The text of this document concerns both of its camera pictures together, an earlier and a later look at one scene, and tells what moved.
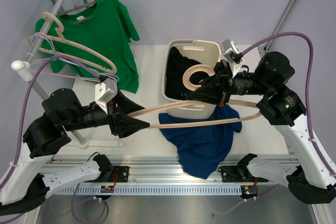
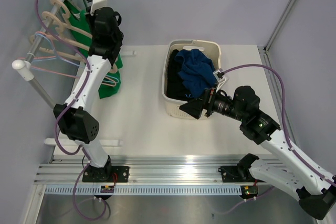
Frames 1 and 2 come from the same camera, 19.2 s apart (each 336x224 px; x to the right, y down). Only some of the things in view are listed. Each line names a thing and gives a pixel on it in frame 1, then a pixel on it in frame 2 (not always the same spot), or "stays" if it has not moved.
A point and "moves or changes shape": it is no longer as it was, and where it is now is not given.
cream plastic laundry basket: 204,52 stays
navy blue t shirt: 203,150 → 197,71
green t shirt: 97,39 moves or changes shape
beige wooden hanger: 189,86 → 66,16
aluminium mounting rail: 151,168 stays
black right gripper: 216,88 → 195,106
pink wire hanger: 111,76 → 75,76
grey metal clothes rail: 25,64 stays
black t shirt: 176,66 stays
